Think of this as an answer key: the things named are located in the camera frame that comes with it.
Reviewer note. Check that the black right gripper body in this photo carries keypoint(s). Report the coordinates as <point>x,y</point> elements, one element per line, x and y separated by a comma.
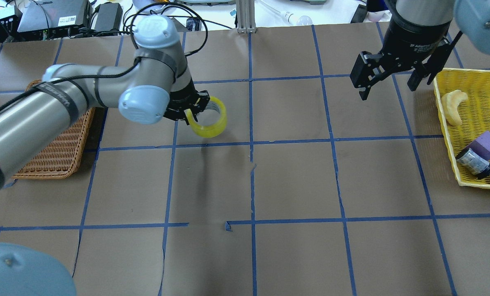
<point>409,42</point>

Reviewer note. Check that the small dark can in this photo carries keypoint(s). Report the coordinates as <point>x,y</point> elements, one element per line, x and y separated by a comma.
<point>476,165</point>

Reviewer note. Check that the purple foam block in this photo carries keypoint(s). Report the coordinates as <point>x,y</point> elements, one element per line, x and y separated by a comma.
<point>481,145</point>

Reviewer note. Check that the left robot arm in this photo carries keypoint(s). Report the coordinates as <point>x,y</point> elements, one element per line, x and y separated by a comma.
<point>158,85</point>

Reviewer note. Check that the aluminium frame post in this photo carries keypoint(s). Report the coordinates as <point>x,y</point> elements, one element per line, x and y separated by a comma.
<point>246,16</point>

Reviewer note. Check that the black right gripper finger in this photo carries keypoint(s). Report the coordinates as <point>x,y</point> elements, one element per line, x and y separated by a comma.
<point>364,92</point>
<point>414,80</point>

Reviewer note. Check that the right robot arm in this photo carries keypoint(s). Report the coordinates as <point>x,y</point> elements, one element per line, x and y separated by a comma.
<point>467,17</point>

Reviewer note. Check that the light bulb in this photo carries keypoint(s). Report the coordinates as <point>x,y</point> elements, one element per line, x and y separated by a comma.
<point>287,16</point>

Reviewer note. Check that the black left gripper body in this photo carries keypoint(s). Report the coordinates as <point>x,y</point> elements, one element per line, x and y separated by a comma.
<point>182,97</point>

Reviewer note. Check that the white purple cup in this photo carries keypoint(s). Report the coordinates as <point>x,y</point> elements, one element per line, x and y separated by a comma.
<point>376,16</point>

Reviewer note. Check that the brown wicker basket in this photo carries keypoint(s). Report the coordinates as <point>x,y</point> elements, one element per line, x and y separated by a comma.
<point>62,157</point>

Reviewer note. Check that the yellow toy banana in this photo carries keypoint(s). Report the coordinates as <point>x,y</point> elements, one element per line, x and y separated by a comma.
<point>450,103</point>

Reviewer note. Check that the yellow plastic basket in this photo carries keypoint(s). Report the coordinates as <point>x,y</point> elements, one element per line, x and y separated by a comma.
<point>474,112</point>

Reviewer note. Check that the black power adapter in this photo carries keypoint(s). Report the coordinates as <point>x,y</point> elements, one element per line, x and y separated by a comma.
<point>360,14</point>

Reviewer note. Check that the black computer box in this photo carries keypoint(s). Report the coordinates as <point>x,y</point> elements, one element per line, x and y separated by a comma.
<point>55,16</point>

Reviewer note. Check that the yellow tape roll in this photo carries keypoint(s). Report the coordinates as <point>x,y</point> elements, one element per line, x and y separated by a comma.
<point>212,121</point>

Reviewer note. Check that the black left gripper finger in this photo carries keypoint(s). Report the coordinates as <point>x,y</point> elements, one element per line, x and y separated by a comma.
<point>189,118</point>

